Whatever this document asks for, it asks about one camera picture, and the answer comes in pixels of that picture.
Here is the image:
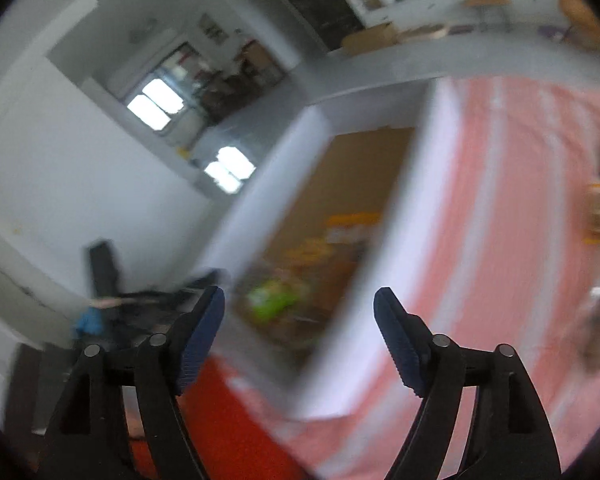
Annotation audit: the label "white tv cabinet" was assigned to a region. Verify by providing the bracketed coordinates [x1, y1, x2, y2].
[361, 0, 568, 29]

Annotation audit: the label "red striped tablecloth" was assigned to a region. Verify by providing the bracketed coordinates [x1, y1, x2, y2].
[259, 77, 600, 479]

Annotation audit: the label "white cardboard storage box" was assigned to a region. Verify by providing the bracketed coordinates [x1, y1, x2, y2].
[199, 77, 462, 420]

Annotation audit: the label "orange chicken vacuum pack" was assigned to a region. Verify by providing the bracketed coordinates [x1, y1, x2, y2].
[284, 212, 382, 266]

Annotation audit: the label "clear bag brown cakes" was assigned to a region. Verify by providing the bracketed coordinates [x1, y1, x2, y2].
[570, 285, 600, 375]

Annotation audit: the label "small wooden side table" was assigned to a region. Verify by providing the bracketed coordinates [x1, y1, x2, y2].
[462, 0, 513, 32]

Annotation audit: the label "cardboard box on floor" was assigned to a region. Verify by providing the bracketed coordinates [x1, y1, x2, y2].
[341, 23, 399, 56]

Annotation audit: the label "yellow green snack packet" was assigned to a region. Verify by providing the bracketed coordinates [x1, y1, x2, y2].
[246, 278, 309, 323]

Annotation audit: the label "orange lounge chair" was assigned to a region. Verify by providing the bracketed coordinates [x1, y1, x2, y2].
[558, 0, 600, 51]

